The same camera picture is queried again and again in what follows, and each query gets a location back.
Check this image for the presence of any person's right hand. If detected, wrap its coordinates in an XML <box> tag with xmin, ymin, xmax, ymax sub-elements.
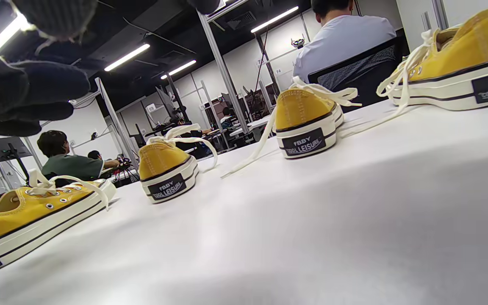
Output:
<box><xmin>0</xmin><ymin>0</ymin><xmax>98</xmax><ymax>162</ymax></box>

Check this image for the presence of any white ceiling light strip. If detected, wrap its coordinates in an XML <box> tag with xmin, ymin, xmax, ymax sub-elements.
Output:
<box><xmin>161</xmin><ymin>59</ymin><xmax>197</xmax><ymax>80</ymax></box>
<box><xmin>250</xmin><ymin>6</ymin><xmax>299</xmax><ymax>33</ymax></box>
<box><xmin>0</xmin><ymin>13</ymin><xmax>31</xmax><ymax>58</ymax></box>
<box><xmin>103</xmin><ymin>43</ymin><xmax>151</xmax><ymax>72</ymax></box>

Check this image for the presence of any grey monitor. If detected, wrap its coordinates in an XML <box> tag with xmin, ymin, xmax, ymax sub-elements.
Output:
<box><xmin>0</xmin><ymin>136</ymin><xmax>33</xmax><ymax>165</ymax></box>

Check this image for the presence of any black mesh office chair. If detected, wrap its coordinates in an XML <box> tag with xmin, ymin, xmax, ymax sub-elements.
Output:
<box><xmin>308</xmin><ymin>29</ymin><xmax>410</xmax><ymax>114</ymax></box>

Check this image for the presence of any aluminium frame post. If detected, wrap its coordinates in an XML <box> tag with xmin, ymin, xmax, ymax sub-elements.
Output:
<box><xmin>95</xmin><ymin>77</ymin><xmax>139</xmax><ymax>170</ymax></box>
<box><xmin>197</xmin><ymin>0</ymin><xmax>251</xmax><ymax>134</ymax></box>

